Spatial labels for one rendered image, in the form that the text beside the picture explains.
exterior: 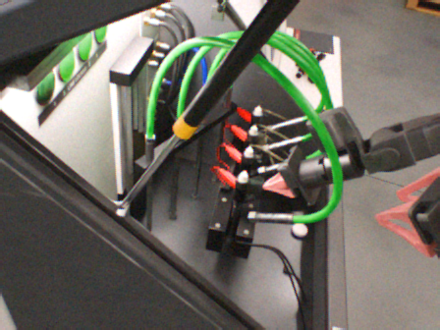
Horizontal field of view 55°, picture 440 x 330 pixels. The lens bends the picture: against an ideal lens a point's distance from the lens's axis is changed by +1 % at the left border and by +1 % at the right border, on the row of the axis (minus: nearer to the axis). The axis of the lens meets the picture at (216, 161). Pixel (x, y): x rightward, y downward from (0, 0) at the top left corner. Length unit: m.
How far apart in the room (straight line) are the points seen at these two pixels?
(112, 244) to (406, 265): 2.00
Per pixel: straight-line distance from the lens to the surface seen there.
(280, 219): 0.74
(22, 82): 0.51
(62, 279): 0.62
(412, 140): 0.73
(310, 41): 1.73
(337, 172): 0.63
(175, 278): 0.54
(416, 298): 2.29
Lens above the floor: 1.70
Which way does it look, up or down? 43 degrees down
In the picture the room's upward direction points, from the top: 9 degrees clockwise
